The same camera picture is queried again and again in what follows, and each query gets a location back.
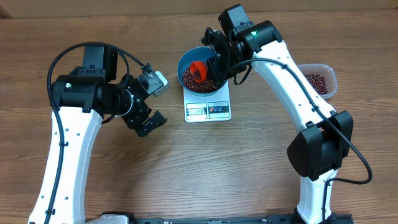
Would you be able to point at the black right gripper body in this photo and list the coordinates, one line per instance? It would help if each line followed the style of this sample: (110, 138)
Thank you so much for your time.
(221, 68)

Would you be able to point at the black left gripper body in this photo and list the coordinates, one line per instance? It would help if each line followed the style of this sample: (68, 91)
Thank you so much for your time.
(136, 115)

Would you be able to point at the red measuring scoop blue handle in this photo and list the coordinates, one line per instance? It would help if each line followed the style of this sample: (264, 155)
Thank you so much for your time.
(198, 69)

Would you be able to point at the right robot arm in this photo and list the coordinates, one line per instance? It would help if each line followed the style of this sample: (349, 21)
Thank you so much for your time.
(323, 135)

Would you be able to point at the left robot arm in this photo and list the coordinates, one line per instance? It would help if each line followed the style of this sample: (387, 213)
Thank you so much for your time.
(82, 101)

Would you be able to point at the blue bowl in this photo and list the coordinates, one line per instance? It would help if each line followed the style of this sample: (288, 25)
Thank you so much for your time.
(196, 54)

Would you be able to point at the beans in blue bowl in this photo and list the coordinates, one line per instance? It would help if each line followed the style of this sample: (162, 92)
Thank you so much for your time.
(205, 87)

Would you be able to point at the white kitchen scale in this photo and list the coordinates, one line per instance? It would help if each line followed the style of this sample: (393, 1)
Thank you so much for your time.
(207, 107)

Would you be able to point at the red adzuki beans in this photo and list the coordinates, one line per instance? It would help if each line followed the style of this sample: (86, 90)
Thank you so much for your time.
(318, 82)

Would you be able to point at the clear plastic container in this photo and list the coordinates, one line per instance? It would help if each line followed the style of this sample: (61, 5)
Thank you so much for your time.
(325, 71)

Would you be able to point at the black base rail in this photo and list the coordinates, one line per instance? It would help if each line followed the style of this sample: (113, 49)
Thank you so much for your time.
(128, 218)

